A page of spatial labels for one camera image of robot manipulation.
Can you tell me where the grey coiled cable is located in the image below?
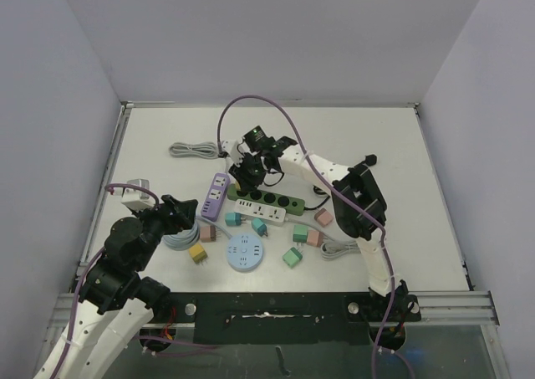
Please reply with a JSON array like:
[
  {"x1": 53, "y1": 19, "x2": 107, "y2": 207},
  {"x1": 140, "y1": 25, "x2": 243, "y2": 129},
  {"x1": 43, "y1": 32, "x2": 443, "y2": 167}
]
[{"x1": 168, "y1": 141, "x2": 232, "y2": 175}]

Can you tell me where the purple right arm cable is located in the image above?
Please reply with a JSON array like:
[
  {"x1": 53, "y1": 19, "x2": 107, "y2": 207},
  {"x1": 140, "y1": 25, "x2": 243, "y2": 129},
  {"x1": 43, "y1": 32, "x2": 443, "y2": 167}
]
[{"x1": 217, "y1": 95, "x2": 416, "y2": 379}]

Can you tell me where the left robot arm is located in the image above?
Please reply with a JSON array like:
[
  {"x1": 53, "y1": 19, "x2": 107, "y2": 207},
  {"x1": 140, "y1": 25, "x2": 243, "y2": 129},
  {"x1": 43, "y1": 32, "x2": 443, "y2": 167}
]
[{"x1": 35, "y1": 195, "x2": 198, "y2": 378}]

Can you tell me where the green power strip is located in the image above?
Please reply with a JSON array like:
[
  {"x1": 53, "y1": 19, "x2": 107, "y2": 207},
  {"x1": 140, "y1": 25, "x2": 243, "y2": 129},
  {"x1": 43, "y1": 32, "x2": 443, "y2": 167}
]
[{"x1": 227, "y1": 184, "x2": 305, "y2": 216}]

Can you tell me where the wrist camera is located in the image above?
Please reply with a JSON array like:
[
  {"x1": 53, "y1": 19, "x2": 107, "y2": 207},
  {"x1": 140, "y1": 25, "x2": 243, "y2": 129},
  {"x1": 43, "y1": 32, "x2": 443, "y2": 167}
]
[
  {"x1": 121, "y1": 178, "x2": 155, "y2": 212},
  {"x1": 219, "y1": 140, "x2": 244, "y2": 166}
]

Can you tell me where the grey white strip cable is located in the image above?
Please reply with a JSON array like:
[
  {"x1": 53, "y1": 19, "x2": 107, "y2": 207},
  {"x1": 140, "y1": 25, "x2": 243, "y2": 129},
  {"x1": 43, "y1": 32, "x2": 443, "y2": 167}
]
[{"x1": 285, "y1": 217, "x2": 364, "y2": 261}]

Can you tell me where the black coiled power cable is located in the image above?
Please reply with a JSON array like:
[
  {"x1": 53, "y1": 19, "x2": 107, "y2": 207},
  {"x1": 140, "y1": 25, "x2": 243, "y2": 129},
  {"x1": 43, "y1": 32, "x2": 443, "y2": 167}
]
[{"x1": 303, "y1": 185, "x2": 335, "y2": 213}]

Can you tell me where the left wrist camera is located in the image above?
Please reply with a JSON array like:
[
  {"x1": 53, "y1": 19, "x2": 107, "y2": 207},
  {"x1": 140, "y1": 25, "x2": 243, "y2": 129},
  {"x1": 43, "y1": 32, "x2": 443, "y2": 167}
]
[{"x1": 121, "y1": 178, "x2": 155, "y2": 212}]

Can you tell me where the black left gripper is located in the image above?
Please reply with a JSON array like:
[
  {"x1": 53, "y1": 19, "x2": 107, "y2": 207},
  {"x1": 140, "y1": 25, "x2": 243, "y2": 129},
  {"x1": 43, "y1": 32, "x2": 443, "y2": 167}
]
[{"x1": 132, "y1": 193, "x2": 196, "y2": 270}]

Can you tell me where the pink charger near strip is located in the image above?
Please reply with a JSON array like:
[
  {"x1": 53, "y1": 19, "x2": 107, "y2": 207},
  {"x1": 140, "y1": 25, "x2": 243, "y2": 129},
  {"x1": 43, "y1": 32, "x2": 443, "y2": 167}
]
[{"x1": 314, "y1": 208, "x2": 334, "y2": 228}]

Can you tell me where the white USB power strip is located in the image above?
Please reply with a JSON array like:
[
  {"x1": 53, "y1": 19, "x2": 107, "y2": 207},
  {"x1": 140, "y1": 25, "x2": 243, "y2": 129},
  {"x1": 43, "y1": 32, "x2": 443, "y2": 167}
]
[{"x1": 234, "y1": 199, "x2": 286, "y2": 226}]

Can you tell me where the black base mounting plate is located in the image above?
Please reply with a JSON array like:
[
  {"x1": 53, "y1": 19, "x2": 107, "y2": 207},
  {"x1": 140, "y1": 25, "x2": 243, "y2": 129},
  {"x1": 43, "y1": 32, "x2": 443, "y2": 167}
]
[{"x1": 137, "y1": 291, "x2": 421, "y2": 346}]

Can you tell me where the pink charger beside green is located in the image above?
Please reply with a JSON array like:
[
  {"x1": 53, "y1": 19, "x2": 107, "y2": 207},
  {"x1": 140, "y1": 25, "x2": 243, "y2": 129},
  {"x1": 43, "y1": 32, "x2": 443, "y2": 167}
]
[{"x1": 306, "y1": 229, "x2": 324, "y2": 248}]

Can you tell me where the purple power strip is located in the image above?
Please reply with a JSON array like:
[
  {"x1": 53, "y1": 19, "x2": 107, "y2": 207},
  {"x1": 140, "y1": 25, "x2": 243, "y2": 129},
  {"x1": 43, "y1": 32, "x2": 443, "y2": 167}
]
[{"x1": 201, "y1": 172, "x2": 231, "y2": 222}]

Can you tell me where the teal charger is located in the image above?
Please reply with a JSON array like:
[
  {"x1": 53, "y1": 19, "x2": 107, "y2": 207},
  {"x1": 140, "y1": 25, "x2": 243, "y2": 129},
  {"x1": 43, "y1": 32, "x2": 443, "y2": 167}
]
[
  {"x1": 251, "y1": 218, "x2": 268, "y2": 237},
  {"x1": 224, "y1": 212, "x2": 246, "y2": 227}
]

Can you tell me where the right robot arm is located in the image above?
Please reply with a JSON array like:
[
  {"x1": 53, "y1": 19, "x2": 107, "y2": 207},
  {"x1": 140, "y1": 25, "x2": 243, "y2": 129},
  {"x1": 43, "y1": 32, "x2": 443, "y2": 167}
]
[{"x1": 220, "y1": 126, "x2": 419, "y2": 320}]

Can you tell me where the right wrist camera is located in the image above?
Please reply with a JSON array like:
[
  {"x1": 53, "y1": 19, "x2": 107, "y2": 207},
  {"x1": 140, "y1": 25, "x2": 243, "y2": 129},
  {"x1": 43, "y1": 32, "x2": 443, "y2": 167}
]
[{"x1": 219, "y1": 140, "x2": 244, "y2": 166}]

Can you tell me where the light green charger upright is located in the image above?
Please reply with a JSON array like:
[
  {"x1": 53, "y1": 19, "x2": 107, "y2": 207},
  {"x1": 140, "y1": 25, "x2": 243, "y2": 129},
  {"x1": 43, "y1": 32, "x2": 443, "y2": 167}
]
[{"x1": 292, "y1": 224, "x2": 308, "y2": 247}]

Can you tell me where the round blue power socket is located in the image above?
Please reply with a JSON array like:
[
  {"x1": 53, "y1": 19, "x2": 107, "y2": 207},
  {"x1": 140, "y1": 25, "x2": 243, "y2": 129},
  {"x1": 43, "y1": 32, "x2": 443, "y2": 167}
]
[{"x1": 227, "y1": 234, "x2": 264, "y2": 273}]

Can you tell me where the pink charger by coil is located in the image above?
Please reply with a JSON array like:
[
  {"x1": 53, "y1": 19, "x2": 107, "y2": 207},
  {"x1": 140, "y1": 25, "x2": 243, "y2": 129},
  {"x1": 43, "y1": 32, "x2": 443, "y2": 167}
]
[{"x1": 199, "y1": 225, "x2": 220, "y2": 243}]

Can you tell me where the light blue coiled cable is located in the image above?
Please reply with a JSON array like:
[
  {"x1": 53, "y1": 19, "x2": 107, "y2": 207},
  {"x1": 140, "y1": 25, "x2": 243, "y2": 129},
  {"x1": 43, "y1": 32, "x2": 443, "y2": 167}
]
[{"x1": 161, "y1": 222, "x2": 201, "y2": 252}]

